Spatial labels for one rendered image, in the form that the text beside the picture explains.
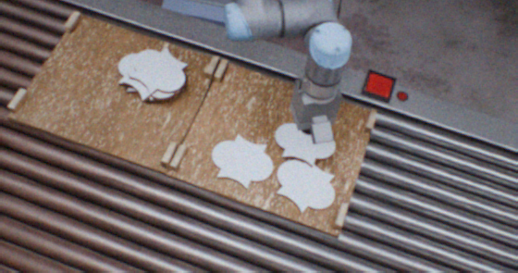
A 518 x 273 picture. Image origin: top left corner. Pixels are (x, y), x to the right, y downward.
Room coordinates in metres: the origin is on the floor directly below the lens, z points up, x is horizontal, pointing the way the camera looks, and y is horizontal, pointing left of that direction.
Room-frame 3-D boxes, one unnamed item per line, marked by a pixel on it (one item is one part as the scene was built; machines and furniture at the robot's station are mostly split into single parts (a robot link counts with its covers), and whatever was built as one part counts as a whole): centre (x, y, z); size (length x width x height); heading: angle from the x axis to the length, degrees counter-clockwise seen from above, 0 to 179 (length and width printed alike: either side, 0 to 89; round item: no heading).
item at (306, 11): (0.84, -0.07, 1.27); 0.11 x 0.11 x 0.08; 16
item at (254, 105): (0.74, -0.05, 0.93); 0.41 x 0.35 x 0.02; 77
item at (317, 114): (0.72, -0.12, 1.12); 0.12 x 0.09 x 0.16; 21
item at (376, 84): (0.95, -0.30, 0.92); 0.06 x 0.06 x 0.01; 76
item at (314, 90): (0.74, -0.11, 1.20); 0.08 x 0.08 x 0.05
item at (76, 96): (0.83, 0.35, 0.93); 0.41 x 0.35 x 0.02; 77
